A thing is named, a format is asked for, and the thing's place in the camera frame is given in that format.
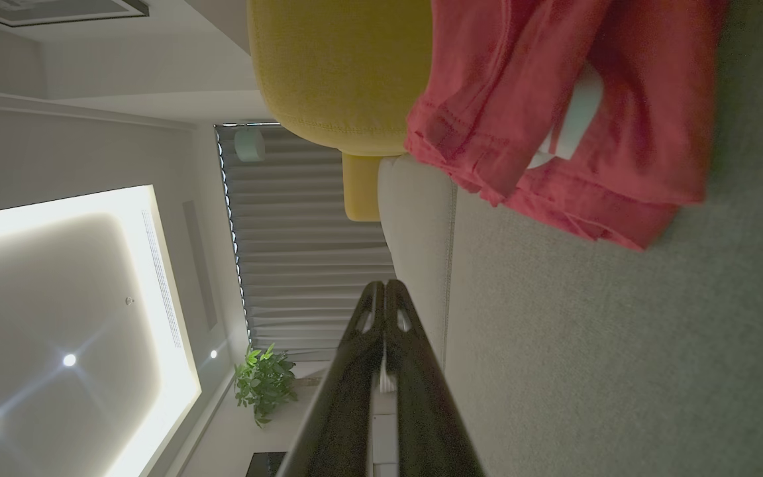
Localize white round wall device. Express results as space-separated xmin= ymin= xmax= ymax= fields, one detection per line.
xmin=234 ymin=128 xmax=266 ymax=163

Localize green plant in white pot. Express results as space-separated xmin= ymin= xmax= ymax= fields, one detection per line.
xmin=234 ymin=343 xmax=297 ymax=428

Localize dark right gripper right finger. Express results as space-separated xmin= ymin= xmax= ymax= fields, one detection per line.
xmin=385 ymin=278 xmax=485 ymax=477

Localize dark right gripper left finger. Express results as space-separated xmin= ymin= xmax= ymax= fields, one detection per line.
xmin=276 ymin=280 xmax=386 ymax=477

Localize small grey sofa seat cushion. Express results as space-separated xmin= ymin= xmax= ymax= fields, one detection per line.
xmin=377 ymin=154 xmax=458 ymax=372

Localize big yellow sofa back cushion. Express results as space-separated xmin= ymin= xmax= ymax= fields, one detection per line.
xmin=247 ymin=0 xmax=435 ymax=157

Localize large grey sofa seat cushion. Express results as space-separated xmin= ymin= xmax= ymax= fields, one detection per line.
xmin=444 ymin=0 xmax=763 ymax=477

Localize grey pleated curtain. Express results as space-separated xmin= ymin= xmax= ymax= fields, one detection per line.
xmin=216 ymin=123 xmax=395 ymax=362

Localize dark ceiling air vent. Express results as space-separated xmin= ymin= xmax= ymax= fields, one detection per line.
xmin=0 ymin=0 xmax=150 ymax=27

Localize red shorts with white stripe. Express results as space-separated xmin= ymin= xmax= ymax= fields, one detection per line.
xmin=405 ymin=0 xmax=730 ymax=251

